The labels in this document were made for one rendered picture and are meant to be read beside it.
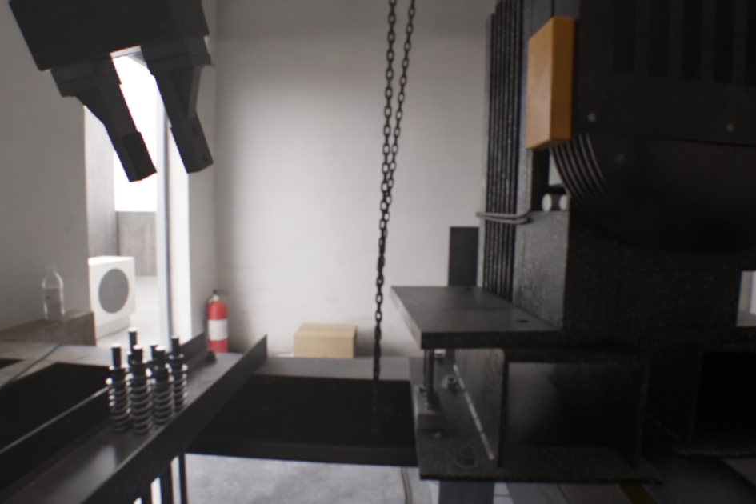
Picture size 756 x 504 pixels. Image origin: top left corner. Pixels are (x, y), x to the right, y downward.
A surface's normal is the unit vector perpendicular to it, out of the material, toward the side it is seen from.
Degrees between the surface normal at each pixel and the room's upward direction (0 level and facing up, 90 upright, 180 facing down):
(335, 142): 90
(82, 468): 0
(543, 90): 90
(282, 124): 90
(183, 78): 114
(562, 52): 90
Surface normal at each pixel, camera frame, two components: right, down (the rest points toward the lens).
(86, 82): -0.10, 0.47
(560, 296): -1.00, -0.01
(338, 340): -0.04, 0.08
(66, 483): 0.02, -1.00
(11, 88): 1.00, 0.02
